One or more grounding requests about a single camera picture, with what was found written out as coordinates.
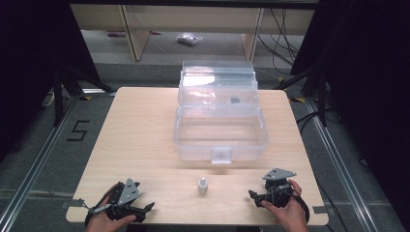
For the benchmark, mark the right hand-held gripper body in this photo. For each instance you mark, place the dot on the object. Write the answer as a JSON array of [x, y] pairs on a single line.
[[278, 190]]

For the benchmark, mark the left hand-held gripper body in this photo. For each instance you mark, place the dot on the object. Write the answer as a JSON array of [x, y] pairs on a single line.
[[128, 193]]

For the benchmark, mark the clear plastic storage box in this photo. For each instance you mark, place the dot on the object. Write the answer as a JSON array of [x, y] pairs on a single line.
[[220, 122]]

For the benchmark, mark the person's right hand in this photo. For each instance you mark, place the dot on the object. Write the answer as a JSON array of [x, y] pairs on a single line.
[[291, 216]]

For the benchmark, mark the person's left hand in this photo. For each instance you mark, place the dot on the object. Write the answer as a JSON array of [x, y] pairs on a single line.
[[106, 219]]

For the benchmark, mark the grey tape strip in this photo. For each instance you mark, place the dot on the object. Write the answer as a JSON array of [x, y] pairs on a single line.
[[319, 209], [76, 203]]

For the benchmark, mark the black metal stand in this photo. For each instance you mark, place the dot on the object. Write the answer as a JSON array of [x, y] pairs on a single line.
[[317, 87], [59, 93]]

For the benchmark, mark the clear plastic bag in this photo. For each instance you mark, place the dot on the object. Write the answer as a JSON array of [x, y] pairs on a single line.
[[190, 38]]

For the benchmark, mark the beige wooden desk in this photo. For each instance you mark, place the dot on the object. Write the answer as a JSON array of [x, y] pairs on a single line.
[[193, 17]]

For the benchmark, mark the aluminium floor rail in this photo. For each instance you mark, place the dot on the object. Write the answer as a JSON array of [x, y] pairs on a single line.
[[35, 161], [341, 167]]

